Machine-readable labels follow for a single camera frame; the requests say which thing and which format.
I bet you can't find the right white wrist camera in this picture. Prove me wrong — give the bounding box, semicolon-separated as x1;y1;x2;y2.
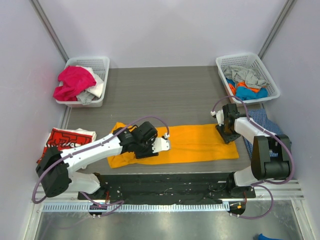
210;110;224;126

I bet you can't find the pink t shirt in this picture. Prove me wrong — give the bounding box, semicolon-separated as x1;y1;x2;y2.
53;66;97;102

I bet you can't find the white slotted cable duct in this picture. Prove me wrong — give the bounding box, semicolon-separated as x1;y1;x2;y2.
42;202;230;213

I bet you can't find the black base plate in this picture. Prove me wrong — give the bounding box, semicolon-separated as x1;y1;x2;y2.
89;172;256;205

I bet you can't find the blue t shirt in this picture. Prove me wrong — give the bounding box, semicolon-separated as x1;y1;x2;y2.
226;78;268;101

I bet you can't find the white grey garment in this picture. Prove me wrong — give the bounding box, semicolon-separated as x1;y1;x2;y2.
76;65;104;105

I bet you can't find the red white printed t shirt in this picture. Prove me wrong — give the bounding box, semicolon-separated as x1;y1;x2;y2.
37;128;97;164

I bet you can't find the blue checkered shirt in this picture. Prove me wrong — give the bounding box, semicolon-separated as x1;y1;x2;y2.
243;108;283;159

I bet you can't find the right white plastic basket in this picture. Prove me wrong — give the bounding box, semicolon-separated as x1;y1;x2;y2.
215;52;280;105

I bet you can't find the left white plastic basket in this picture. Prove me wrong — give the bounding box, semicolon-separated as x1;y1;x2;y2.
54;56;110;108

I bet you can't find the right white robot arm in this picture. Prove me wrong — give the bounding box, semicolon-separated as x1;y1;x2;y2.
210;103;294;198

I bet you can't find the white plastic basket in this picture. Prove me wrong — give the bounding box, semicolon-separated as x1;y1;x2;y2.
215;52;280;105
54;56;110;108

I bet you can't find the grey t shirt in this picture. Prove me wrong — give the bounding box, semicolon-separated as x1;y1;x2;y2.
222;65;268;89

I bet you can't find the orange yellow t shirt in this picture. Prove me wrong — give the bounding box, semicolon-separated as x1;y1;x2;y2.
107;124;239;169

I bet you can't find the orange garment in basket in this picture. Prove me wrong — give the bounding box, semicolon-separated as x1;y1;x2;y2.
227;81;261;96

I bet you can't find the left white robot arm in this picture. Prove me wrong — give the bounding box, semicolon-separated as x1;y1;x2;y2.
35;121;159;200

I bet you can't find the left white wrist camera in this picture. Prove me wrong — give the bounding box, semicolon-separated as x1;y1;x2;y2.
151;133;171;153

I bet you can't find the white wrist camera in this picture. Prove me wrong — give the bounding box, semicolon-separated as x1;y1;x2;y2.
151;133;171;153
210;110;224;126

